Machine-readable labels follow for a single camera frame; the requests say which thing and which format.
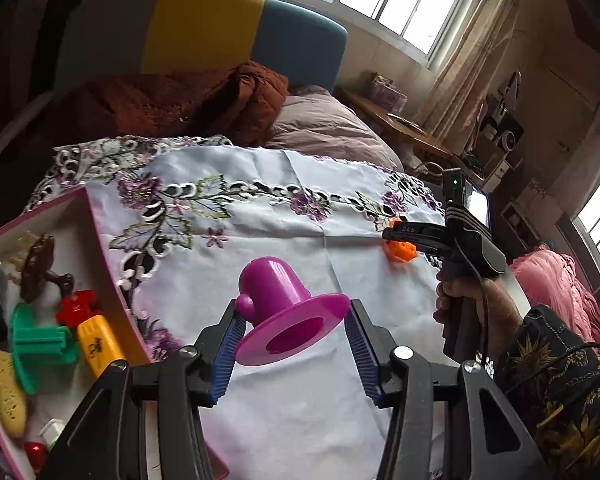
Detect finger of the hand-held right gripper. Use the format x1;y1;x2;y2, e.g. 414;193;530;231
381;222;451;256

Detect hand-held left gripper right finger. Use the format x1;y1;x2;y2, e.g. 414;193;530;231
344;299;548;480

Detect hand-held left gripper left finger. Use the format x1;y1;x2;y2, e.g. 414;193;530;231
39;300;248;480

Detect orange cube block toy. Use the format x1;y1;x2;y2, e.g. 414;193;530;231
385;217;418;263

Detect purple hat-shaped toy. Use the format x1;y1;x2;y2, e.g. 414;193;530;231
233;256;352;367

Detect yellow plastic toy tool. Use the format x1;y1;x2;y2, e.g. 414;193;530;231
76;312;127;380

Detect teal green plastic toy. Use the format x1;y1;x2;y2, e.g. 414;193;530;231
7;304;80;395

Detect red metallic cylinder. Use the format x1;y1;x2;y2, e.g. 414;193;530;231
24;440;48;473

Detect brown plastic toy figure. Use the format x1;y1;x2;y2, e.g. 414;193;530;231
19;234;76;303

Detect pink cardboard box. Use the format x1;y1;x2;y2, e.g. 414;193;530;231
0;186;231;480

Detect cream toy pieces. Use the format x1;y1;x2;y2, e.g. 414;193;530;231
7;230;43;283

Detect person's right forearm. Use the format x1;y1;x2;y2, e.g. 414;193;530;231
490;305;600;471

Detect person's right hand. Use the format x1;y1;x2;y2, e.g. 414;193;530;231
432;275;523;341

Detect pink blanket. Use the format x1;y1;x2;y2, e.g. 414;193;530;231
510;247;600;361

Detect dark cluttered shelf unit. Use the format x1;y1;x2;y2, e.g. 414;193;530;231
472;72;526;181

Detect white floral embroidered tablecloth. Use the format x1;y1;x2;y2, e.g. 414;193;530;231
22;135;446;480

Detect wooden side desk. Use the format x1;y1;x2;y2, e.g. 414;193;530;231
342;87;486;186

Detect purple printed boxes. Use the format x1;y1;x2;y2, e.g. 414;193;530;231
370;72;408;113

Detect red puzzle-shaped toy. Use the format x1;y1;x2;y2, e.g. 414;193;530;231
55;289;101;328

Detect beige curtain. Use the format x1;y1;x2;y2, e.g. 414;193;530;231
425;0;531;161

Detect small white plastic piece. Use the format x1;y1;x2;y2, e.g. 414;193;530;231
39;419;67;448

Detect yellow bumpy oval toy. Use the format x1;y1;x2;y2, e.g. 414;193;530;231
0;350;28;438

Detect bright window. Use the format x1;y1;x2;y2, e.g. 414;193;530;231
295;0;476;61

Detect brown quilted jacket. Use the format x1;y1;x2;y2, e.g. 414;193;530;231
70;60;291;148

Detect white chair armrest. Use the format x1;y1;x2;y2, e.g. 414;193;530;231
0;92;56;171

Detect black cable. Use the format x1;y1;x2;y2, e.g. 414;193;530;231
452;237;600;396

